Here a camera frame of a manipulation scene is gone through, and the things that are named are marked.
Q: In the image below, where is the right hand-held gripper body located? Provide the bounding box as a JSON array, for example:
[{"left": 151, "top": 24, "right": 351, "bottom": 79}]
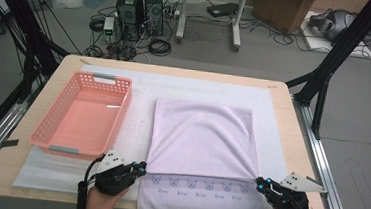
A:
[{"left": 265, "top": 169, "right": 329, "bottom": 209}]

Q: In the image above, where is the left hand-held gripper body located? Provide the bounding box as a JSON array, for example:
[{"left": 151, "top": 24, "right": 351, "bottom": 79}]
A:
[{"left": 93, "top": 147, "right": 141, "bottom": 198}]

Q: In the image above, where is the pink perforated plastic basket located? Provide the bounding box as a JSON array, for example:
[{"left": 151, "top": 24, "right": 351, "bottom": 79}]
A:
[{"left": 27, "top": 67, "right": 135, "bottom": 164}]

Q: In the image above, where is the white towel with cat print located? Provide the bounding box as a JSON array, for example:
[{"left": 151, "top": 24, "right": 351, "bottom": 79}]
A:
[{"left": 136, "top": 95, "right": 274, "bottom": 209}]

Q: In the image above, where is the person's left hand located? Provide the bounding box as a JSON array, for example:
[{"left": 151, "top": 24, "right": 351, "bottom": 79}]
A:
[{"left": 84, "top": 184, "right": 131, "bottom": 209}]

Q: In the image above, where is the white foam mat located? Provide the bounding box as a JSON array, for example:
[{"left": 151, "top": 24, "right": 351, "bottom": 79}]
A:
[{"left": 11, "top": 59, "right": 299, "bottom": 209}]

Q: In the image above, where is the white power box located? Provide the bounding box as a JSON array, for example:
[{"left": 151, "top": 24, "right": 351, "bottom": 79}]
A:
[{"left": 102, "top": 16, "right": 116, "bottom": 37}]

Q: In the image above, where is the black computer tower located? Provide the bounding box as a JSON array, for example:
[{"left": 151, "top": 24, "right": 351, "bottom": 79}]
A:
[
  {"left": 112, "top": 0, "right": 146, "bottom": 43},
  {"left": 140, "top": 0, "right": 167, "bottom": 38}
]

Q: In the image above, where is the white metal stand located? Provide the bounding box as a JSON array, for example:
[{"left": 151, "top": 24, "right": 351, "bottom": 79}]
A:
[{"left": 174, "top": 0, "right": 250, "bottom": 54}]

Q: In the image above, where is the white flat board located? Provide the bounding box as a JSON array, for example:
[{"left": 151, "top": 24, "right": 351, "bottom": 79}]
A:
[{"left": 299, "top": 9, "right": 371, "bottom": 60}]

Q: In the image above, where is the grey rounded device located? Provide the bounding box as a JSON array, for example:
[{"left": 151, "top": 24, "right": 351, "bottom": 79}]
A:
[{"left": 307, "top": 6, "right": 357, "bottom": 44}]

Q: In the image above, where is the brown cardboard box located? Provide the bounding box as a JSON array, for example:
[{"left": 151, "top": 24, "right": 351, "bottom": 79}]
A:
[{"left": 250, "top": 0, "right": 315, "bottom": 36}]

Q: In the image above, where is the black flat device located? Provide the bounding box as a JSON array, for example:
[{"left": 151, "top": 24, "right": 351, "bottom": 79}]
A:
[{"left": 206, "top": 0, "right": 241, "bottom": 19}]

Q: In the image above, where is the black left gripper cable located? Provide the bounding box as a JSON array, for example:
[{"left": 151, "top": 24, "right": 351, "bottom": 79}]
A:
[{"left": 75, "top": 154, "right": 105, "bottom": 209}]

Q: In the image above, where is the coiled black cable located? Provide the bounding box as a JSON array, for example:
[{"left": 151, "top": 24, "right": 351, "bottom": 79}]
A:
[{"left": 147, "top": 37, "right": 173, "bottom": 58}]

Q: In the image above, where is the black frame strut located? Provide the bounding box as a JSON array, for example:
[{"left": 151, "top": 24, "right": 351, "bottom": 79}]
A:
[
  {"left": 280, "top": 0, "right": 371, "bottom": 145},
  {"left": 0, "top": 0, "right": 74, "bottom": 107}
]

